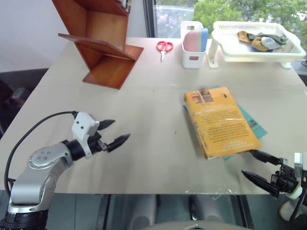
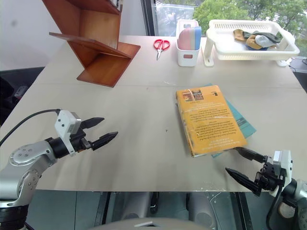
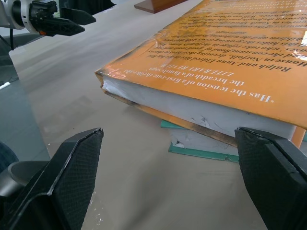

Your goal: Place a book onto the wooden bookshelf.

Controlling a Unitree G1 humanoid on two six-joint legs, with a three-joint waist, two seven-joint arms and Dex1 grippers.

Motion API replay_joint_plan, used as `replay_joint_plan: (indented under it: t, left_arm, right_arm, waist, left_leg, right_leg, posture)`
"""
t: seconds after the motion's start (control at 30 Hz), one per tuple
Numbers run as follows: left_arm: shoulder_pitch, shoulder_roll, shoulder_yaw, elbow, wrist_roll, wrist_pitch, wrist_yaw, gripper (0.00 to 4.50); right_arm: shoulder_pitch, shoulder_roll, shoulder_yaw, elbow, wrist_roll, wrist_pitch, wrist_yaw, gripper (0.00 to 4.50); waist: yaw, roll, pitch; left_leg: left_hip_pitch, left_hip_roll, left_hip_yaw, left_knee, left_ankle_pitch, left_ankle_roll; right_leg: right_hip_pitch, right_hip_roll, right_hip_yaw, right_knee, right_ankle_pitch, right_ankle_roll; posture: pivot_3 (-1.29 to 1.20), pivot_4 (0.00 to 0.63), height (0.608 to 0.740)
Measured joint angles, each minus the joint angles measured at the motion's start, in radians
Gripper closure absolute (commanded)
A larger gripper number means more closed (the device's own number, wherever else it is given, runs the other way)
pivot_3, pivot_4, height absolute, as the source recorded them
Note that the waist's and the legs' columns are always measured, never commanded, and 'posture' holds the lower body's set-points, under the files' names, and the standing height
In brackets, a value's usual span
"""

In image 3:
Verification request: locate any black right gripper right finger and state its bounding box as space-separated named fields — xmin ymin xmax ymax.
xmin=234 ymin=126 xmax=307 ymax=230

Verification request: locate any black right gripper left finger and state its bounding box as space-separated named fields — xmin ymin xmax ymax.
xmin=0 ymin=127 xmax=105 ymax=230

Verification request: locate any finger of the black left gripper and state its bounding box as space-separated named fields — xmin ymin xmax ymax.
xmin=59 ymin=7 xmax=97 ymax=26
xmin=45 ymin=17 xmax=86 ymax=37

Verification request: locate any brown wooden object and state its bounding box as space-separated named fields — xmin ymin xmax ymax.
xmin=134 ymin=0 xmax=201 ymax=14

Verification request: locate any teal paperback book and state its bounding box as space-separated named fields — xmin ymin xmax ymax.
xmin=160 ymin=119 xmax=307 ymax=164

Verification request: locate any orange paperback book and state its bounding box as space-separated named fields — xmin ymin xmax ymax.
xmin=94 ymin=0 xmax=307 ymax=149

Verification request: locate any silver robot body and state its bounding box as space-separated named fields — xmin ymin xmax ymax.
xmin=0 ymin=160 xmax=50 ymax=198

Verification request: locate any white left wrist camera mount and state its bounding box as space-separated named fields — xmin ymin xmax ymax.
xmin=20 ymin=0 xmax=41 ymax=35

